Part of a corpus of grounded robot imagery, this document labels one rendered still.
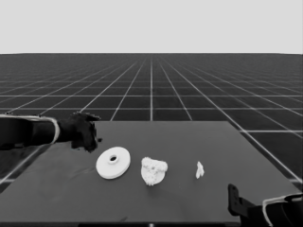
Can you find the large thick white disc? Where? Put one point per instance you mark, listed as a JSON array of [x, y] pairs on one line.
[[107, 170]]

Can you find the white round pin carrier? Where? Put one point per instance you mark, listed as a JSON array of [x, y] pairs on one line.
[[159, 178]]

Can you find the small white T-shaped piece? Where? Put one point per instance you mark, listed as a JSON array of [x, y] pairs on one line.
[[199, 171]]

